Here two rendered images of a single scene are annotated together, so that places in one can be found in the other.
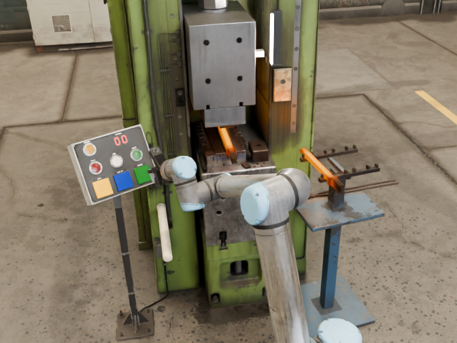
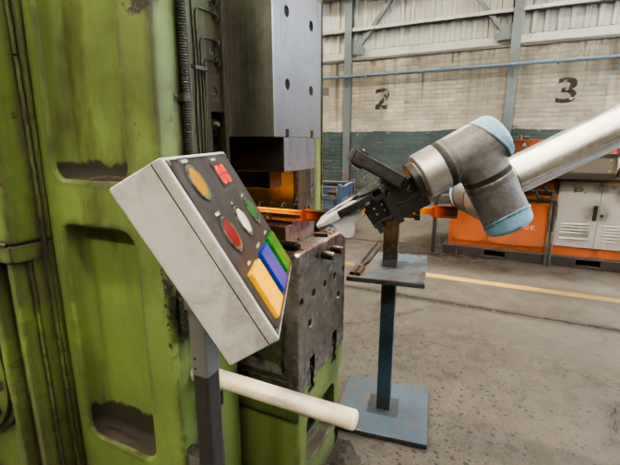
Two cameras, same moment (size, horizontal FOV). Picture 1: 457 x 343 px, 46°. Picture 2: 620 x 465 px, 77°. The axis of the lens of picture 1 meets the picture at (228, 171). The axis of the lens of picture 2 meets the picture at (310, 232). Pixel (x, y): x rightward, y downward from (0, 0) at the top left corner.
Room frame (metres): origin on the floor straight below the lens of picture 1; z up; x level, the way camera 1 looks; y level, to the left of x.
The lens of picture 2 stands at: (1.68, 0.97, 1.22)
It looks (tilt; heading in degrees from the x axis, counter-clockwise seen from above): 13 degrees down; 305
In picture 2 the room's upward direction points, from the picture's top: straight up
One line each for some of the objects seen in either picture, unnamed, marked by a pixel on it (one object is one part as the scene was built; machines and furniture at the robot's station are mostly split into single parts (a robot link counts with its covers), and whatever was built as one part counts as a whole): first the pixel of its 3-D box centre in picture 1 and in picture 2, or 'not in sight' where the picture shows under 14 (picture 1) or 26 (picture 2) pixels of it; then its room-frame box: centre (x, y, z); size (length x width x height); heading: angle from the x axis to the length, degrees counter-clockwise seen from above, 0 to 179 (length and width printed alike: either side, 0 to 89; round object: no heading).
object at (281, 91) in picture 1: (281, 84); not in sight; (2.56, -0.28, 1.27); 0.09 x 0.02 x 0.17; 99
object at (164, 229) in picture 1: (164, 231); (270, 394); (2.24, 0.33, 0.62); 0.44 x 0.05 x 0.05; 9
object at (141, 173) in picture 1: (143, 174); (276, 252); (2.16, 0.40, 1.01); 0.07 x 0.05 x 0.07; 124
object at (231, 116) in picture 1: (217, 100); (242, 153); (2.59, 0.04, 1.18); 0.42 x 0.20 x 0.10; 9
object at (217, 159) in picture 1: (219, 139); (244, 222); (2.59, 0.04, 0.96); 0.42 x 0.20 x 0.09; 9
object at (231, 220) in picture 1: (230, 180); (254, 291); (2.61, -0.01, 0.69); 0.56 x 0.38 x 0.45; 9
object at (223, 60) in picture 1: (225, 52); (246, 73); (2.60, 0.00, 1.43); 0.42 x 0.39 x 0.40; 9
